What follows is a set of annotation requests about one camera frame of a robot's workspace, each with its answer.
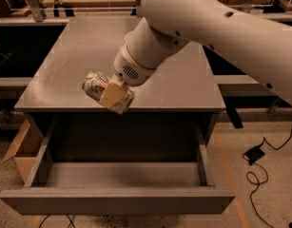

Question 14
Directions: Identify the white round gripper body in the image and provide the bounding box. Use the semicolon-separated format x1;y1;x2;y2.
114;45;156;86

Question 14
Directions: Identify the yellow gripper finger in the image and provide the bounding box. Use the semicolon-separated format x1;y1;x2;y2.
99;76;127;108

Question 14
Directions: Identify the white green 7up can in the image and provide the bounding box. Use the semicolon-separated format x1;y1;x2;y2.
82;71;134;115

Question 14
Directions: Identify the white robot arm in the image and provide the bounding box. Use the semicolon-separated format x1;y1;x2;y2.
99;0;292;108

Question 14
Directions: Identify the grey cabinet with top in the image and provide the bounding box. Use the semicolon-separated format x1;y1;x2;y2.
15;17;224;162

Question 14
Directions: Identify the open grey top drawer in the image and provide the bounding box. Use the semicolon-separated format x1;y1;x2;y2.
0;113;235;216

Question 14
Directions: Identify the grey side shelf right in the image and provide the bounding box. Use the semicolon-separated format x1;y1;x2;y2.
214;75;273;97

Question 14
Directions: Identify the grey side shelf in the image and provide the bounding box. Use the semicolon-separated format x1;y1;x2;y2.
0;77;31;99
214;75;273;97

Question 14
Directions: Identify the brown cardboard box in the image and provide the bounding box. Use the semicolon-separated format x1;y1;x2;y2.
2;120;42;182

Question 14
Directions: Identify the grey side shelf left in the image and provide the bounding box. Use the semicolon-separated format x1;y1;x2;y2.
0;77;31;99

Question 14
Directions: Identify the black power adapter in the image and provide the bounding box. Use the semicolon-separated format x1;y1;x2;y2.
243;146;265;165

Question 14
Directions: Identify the metal railing frame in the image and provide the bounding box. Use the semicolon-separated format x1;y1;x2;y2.
2;0;292;23

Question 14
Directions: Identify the black cable under drawer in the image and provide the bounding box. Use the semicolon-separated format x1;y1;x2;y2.
38;214;77;228

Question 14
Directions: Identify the black floor cable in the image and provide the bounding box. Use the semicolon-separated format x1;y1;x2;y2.
242;112;292;228

